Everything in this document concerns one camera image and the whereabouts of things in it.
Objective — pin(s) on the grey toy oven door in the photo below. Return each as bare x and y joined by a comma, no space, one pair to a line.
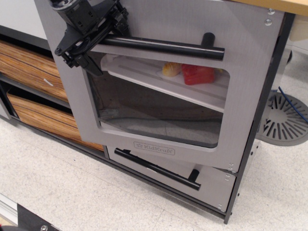
178,107

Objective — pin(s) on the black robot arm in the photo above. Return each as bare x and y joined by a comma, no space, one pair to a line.
86,26

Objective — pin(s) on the red toy bell pepper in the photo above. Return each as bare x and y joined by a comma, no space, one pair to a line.
194,74

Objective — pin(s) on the wood-pattern storage bin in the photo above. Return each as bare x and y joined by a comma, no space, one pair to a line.
32,69
47,115

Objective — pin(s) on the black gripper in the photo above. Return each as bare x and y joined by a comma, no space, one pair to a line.
87,25

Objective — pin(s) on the lower wood-pattern storage bin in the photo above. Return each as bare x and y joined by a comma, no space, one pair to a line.
47,115

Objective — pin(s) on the toy bread loaf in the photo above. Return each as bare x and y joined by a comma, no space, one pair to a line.
171,69

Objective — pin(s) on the grey round slotted base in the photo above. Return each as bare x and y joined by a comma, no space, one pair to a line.
284,121

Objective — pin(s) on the black oven door handle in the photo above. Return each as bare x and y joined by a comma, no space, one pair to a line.
205,50

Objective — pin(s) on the grey lower oven drawer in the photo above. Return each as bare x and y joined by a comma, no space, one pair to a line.
206,184

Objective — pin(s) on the wooden countertop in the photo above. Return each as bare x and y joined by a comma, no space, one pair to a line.
299,7

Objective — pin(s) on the upper wood-pattern storage bin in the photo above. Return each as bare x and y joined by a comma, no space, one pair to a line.
32,69

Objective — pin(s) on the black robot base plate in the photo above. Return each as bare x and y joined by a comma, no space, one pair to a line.
28,221

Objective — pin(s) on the black toy kitchen frame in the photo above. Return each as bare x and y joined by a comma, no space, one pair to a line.
281,57

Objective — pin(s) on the white oven shelf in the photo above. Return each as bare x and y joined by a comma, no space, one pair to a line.
148,73

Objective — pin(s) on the aluminium rail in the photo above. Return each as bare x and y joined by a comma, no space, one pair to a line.
8,210

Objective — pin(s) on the black drawer handle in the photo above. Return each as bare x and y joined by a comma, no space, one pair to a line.
189,182

